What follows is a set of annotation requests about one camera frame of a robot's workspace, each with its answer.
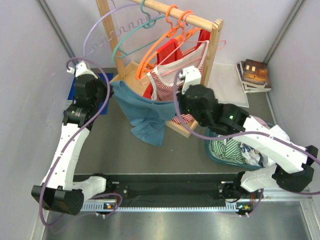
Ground red shirt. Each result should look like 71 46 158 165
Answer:
142 28 211 101

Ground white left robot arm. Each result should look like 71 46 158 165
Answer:
31 61 114 215

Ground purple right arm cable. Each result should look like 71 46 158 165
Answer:
172 70 320 196

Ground teal plastic hanger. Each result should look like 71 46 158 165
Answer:
111 0 167 66

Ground stack of books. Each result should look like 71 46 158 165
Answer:
235 59 272 94

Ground wooden clothes rack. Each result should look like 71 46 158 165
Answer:
95 0 224 138

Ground green white striped garment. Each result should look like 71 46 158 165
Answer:
208 138 246 164

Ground teal laundry basket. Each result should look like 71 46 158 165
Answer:
204 121 276 173

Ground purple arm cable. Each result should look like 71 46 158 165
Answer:
172 70 320 196
39 57 123 227

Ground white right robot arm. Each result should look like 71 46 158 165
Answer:
172 66 320 198

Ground red white striped tank top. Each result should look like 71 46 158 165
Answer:
146 40 210 125

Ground pink garment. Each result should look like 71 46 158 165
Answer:
254 116 270 129

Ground blue plastic folder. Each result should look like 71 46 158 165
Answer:
67 72 115 115

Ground blue tank top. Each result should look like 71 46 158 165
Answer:
110 80 176 147

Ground pink plastic hanger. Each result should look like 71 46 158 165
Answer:
139 38 227 86

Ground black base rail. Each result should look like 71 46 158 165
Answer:
72 172 263 204

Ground lilac plastic hanger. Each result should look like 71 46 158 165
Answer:
82 3 165 57

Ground orange plastic hanger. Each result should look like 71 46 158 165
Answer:
139 10 203 76
135 4 203 80

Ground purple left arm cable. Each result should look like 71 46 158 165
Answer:
39 57 123 227

